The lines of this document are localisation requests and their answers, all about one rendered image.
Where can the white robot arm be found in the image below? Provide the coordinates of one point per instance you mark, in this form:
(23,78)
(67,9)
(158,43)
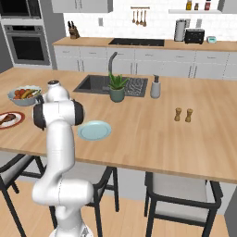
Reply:
(60,148)

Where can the grey fruit bowl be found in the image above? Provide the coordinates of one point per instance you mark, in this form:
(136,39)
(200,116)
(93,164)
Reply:
(24,95)

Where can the brown chicken drumstick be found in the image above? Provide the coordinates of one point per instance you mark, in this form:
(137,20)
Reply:
(6,118)

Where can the light blue plate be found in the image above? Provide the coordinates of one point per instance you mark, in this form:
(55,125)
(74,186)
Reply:
(94,130)

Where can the green potted plant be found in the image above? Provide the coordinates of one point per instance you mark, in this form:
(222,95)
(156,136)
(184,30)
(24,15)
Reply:
(117,87)

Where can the dark grey sink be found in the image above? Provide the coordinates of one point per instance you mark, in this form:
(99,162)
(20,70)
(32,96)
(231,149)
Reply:
(98,84)

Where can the grey soap dispenser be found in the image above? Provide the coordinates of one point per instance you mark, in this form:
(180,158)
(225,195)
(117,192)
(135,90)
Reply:
(155,88)

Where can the grey tap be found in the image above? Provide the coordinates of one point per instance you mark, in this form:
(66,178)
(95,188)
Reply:
(111,61)

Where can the wooden salt shaker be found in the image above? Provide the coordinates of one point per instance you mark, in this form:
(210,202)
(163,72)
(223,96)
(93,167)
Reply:
(177,114)

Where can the grey base cupboard run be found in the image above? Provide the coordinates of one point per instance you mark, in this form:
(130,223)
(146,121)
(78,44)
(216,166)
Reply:
(145,61)

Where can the black stool with grey seat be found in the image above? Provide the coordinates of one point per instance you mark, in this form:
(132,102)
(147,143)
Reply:
(10,172)
(100,185)
(182,193)

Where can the wooden pepper shaker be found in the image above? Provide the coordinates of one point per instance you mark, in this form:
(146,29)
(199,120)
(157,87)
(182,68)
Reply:
(189,115)

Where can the black hob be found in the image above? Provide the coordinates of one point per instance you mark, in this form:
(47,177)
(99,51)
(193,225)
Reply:
(136,42)

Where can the wooden knife block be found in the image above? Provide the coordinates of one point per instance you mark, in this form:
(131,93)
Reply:
(73,31)

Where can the red rimmed white plate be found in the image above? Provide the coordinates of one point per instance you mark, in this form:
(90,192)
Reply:
(16,120)

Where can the steel paper towel holder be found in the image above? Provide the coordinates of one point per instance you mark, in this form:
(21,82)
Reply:
(180,30)

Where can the black toaster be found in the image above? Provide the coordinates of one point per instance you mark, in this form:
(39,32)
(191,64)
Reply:
(194,36)

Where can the small teal timer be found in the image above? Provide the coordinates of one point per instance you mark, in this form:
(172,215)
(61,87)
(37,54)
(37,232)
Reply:
(211,39)

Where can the yellow bottle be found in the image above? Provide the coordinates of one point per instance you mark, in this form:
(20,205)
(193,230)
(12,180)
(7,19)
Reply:
(189,5)

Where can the small brown jar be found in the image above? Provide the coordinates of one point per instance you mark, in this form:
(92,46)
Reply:
(196,6)

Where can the red jar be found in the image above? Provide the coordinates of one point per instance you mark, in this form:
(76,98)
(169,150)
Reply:
(207,5)

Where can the steel microwave oven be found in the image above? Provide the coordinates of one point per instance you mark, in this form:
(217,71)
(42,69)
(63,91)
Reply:
(20,8)

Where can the rail with hanging wooden tools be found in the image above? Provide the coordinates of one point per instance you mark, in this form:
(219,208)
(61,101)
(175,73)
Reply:
(139,16)

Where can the steel wall oven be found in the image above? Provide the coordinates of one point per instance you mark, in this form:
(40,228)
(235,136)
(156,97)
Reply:
(27,44)

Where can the grey wall cupboard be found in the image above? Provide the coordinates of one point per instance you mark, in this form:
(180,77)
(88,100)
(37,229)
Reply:
(81,6)

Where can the white wall shelf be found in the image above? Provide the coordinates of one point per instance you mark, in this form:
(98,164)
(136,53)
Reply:
(195,11)

